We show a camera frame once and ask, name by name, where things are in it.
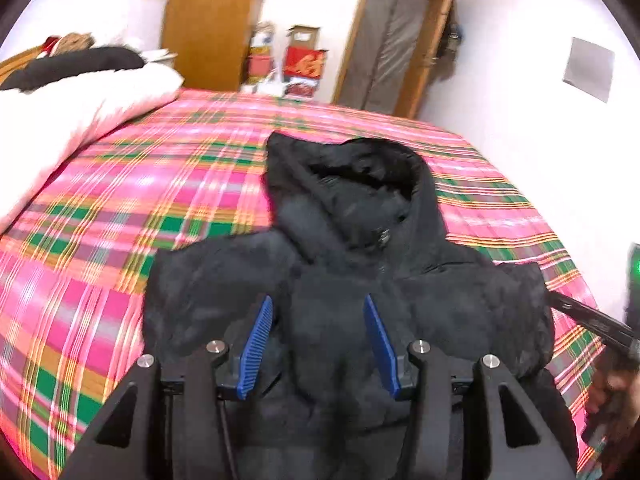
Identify white duvet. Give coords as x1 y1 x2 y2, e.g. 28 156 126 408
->
0 62 186 233

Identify black cloth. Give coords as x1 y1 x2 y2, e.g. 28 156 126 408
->
0 46 147 92

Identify pink plaid bed sheet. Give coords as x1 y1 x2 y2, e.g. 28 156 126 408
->
0 87 608 480

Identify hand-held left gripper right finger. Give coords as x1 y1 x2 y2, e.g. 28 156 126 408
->
363 294 576 480

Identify person's right hand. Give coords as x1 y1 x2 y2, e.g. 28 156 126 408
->
587 355 640 426

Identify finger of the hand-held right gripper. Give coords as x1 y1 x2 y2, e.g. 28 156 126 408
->
545 290 640 357

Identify grey wall panel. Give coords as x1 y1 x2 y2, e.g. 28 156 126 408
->
562 36 615 104

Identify red printed gift box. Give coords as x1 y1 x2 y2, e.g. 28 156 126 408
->
282 25 329 99

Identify brown stuffed toy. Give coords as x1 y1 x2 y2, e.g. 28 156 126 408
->
42 32 97 56

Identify dark items hanging on door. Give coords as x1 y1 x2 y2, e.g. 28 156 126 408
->
434 0 464 82

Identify black hooded puffer jacket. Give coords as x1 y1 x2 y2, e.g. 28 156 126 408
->
141 132 581 480

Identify wooden door with grey curtain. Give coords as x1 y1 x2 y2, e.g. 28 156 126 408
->
332 0 458 120

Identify wooden headboard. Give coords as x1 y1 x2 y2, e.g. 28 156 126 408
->
0 45 51 83

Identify wooden wardrobe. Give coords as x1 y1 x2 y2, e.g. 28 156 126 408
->
161 0 273 92

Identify stack of red boxes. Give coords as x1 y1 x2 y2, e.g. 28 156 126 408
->
244 22 279 88

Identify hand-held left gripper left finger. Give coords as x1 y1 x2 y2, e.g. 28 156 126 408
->
59 294 275 480

